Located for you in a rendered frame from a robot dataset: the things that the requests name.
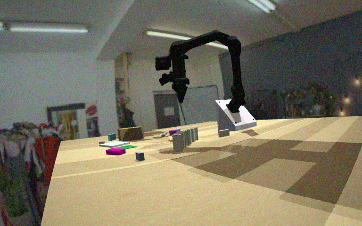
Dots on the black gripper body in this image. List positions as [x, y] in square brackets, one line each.
[180, 77]

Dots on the white flat square panel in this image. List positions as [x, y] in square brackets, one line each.
[114, 144]

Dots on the pink square block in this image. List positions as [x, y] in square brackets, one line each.
[171, 132]

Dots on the magenta rectangular block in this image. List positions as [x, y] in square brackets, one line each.
[114, 151]

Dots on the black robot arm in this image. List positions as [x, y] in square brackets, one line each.
[178, 56]

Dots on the light blue rectangular block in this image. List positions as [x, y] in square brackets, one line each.
[111, 137]

